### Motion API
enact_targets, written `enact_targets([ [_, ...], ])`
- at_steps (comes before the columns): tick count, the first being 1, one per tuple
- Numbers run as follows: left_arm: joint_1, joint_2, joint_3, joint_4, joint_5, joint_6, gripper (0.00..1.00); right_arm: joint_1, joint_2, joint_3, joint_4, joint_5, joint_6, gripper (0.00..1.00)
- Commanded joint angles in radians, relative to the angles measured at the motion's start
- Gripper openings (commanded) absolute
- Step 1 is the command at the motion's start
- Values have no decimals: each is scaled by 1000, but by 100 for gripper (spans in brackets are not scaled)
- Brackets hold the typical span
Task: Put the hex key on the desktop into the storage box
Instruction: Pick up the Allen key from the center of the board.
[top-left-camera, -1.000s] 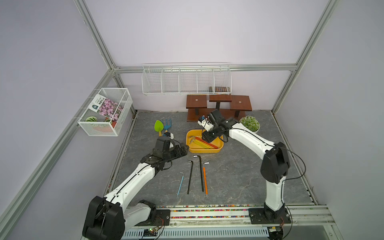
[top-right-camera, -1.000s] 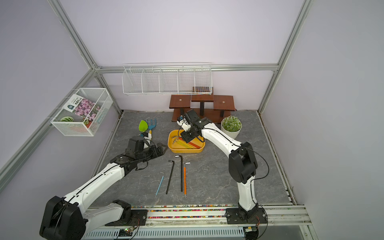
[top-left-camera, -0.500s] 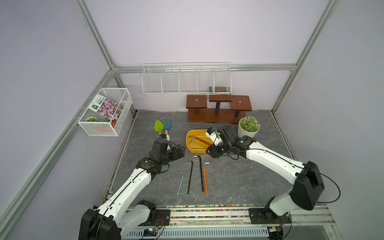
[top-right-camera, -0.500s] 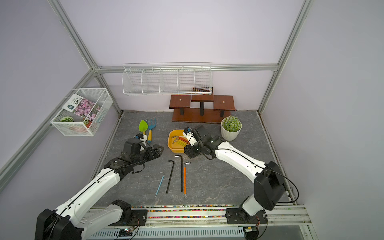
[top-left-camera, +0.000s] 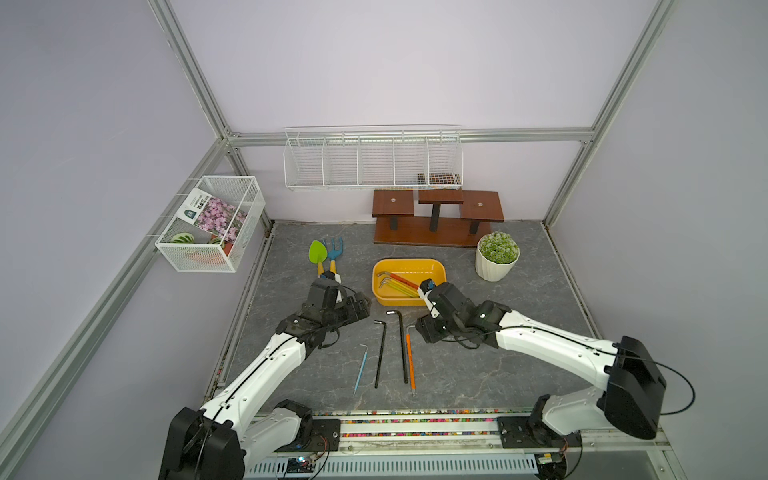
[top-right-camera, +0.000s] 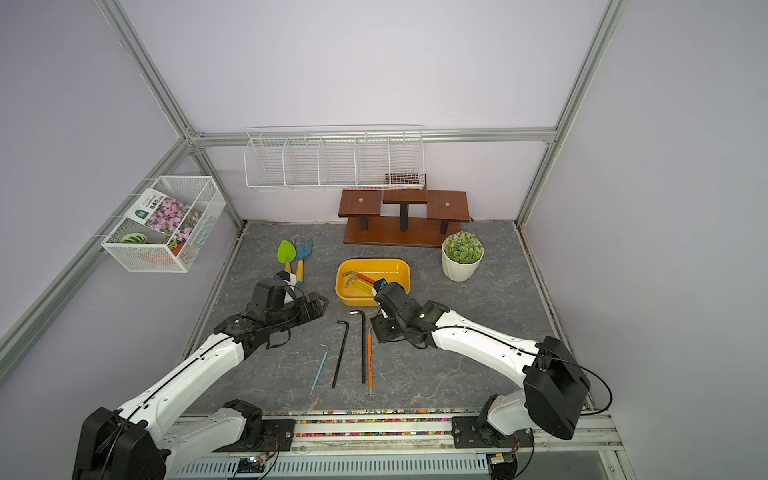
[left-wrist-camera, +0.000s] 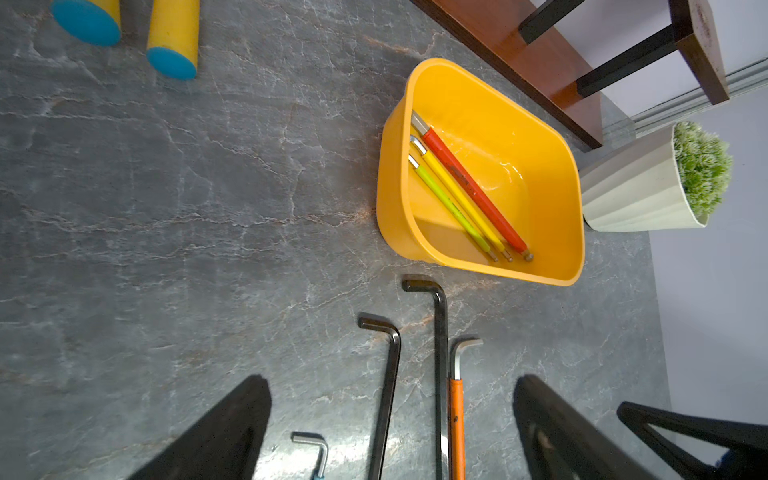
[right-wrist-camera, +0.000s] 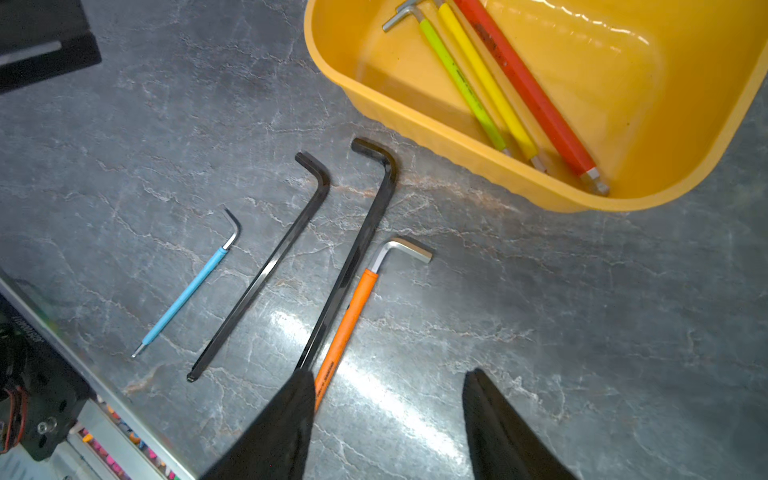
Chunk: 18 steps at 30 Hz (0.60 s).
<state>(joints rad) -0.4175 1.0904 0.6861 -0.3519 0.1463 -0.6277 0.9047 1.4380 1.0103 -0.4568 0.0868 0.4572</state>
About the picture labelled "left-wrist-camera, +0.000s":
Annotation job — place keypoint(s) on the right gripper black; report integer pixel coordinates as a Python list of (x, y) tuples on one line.
[(745, 443)]

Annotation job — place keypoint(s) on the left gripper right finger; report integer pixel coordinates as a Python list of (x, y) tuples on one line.
[(559, 443)]

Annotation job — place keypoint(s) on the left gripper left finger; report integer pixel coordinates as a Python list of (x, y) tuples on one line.
[(225, 443)]

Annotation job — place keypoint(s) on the orange hex key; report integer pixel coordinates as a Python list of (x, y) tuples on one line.
[(457, 429)]

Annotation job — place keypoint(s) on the long black hex key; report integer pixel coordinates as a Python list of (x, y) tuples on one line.
[(415, 283)]

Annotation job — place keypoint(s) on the green hex key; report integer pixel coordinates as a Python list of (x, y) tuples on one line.
[(447, 202)]

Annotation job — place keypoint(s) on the yellow hex key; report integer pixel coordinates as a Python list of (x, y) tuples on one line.
[(490, 241)]

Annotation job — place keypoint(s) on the red hex key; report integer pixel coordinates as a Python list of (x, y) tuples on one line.
[(496, 220)]

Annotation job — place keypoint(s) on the yellow plastic storage box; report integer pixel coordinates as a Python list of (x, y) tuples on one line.
[(523, 165)]

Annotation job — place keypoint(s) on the short black hex key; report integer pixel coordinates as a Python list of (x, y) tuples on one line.
[(379, 439)]

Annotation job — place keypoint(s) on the white pot green plant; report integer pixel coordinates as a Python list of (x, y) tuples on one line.
[(673, 178)]

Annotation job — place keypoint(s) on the blue garden rake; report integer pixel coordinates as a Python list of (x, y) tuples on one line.
[(172, 46)]

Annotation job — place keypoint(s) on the brown wooden stand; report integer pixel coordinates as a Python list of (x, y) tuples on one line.
[(520, 41)]

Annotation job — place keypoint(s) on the green garden trowel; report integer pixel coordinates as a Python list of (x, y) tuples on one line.
[(97, 22)]

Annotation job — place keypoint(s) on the aluminium frame profiles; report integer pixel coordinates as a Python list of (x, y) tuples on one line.
[(739, 82)]

